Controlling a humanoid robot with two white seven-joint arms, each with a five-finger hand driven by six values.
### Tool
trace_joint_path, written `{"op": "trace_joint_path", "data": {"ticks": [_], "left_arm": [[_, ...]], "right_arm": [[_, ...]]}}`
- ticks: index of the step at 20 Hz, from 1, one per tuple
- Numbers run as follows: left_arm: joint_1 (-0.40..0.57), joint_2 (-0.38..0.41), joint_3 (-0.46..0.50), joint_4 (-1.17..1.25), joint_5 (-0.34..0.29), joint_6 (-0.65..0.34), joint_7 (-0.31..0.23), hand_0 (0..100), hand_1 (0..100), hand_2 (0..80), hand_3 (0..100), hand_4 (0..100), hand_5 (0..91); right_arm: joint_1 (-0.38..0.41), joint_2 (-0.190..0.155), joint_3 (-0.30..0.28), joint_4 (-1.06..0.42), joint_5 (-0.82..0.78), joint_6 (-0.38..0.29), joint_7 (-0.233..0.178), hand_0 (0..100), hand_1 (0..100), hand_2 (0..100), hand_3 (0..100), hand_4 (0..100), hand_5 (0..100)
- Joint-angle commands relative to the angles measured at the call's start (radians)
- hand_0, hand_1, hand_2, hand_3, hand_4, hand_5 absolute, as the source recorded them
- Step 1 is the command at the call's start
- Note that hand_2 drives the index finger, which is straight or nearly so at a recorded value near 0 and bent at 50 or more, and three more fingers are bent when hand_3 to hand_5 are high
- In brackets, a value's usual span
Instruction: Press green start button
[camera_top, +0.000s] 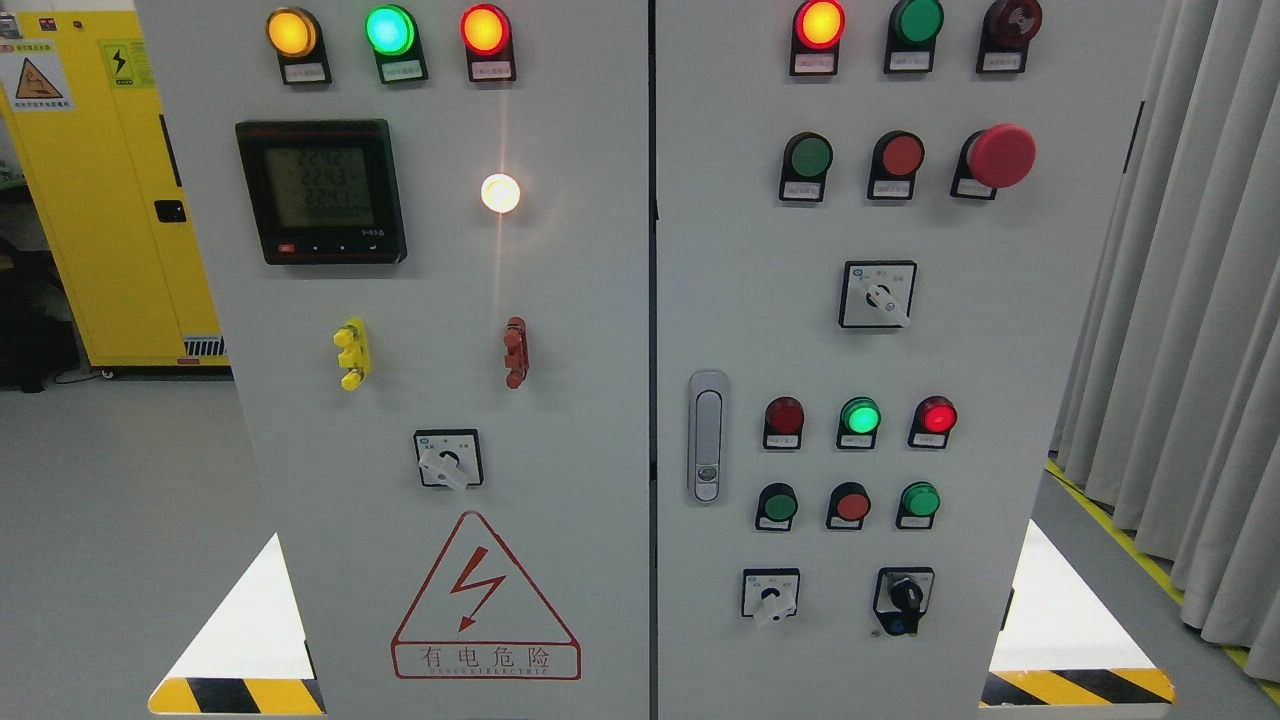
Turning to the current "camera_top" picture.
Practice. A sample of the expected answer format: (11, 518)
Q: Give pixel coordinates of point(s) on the lower dark green push button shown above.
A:
(776, 508)

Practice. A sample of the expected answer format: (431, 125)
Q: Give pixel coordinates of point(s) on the lower red push button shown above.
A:
(849, 504)

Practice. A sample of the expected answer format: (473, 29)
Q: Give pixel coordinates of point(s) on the red push button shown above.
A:
(849, 504)
(896, 158)

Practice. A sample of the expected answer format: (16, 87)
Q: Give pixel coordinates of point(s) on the upper green push button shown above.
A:
(806, 160)

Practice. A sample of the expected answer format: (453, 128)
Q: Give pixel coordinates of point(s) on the lower bright green push button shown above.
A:
(918, 506)

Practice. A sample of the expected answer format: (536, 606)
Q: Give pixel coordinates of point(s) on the upper red push button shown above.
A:
(896, 158)

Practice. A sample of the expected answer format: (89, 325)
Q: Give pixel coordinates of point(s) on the red mushroom emergency stop button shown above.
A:
(997, 157)

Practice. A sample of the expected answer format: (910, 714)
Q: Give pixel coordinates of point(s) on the red test terminal block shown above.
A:
(516, 360)

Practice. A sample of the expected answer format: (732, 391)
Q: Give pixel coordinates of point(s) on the lower left red indicator light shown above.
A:
(783, 424)

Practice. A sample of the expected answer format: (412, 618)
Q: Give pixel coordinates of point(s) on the red indicator light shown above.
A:
(933, 421)
(489, 44)
(816, 32)
(783, 424)

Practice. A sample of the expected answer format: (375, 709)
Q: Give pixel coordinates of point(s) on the white lit indicator lamp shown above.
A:
(501, 193)

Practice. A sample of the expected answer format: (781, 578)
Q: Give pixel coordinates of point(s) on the lower middle green indicator light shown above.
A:
(858, 424)

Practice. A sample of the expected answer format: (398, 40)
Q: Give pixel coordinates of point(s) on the green indicator light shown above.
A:
(394, 39)
(858, 424)
(911, 36)

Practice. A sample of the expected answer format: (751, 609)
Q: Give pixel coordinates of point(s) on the grey left cabinet door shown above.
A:
(565, 455)

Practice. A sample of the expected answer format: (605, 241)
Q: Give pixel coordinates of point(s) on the grey cabinet door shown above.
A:
(750, 285)
(565, 455)

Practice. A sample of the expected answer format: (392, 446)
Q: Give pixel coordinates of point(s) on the grey right cabinet door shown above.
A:
(750, 285)

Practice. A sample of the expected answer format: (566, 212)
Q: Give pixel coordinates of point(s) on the yellow test terminal block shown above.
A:
(353, 356)

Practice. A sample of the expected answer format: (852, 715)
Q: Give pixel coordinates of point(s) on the red electric danger warning sticker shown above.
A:
(479, 616)

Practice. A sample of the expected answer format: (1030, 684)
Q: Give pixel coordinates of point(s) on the lower right red indicator light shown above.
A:
(933, 421)

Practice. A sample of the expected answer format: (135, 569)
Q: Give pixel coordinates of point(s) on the black digital power meter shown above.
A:
(323, 191)

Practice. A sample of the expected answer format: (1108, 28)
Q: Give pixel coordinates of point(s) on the red indicator light top left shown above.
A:
(489, 44)

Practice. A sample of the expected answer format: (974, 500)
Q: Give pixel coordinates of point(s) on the red indicator light top right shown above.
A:
(816, 32)

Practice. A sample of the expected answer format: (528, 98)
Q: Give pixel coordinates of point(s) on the green indicator light top left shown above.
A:
(394, 39)

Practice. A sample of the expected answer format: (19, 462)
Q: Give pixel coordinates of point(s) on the green indicator light top right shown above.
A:
(911, 36)

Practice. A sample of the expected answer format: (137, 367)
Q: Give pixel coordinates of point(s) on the yellow indicator light top left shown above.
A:
(298, 42)

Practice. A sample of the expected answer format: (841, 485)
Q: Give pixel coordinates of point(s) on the dark red buzzer top right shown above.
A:
(1005, 35)

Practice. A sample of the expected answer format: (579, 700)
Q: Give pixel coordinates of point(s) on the grey pleated curtain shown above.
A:
(1172, 411)

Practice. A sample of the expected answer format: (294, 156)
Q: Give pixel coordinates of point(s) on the yellow safety storage cabinet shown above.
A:
(80, 99)

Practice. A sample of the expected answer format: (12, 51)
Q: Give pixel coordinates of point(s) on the silver door lock handle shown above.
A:
(706, 396)

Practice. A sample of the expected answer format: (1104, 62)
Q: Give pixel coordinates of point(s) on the left door rotary selector switch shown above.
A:
(449, 458)

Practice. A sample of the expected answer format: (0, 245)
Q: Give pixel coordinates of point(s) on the upper right rotary selector switch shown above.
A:
(877, 294)

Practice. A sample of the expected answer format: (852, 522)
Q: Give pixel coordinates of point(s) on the bottom white rotary selector switch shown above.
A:
(769, 595)

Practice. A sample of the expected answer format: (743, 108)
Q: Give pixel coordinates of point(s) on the black key selector switch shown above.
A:
(902, 598)

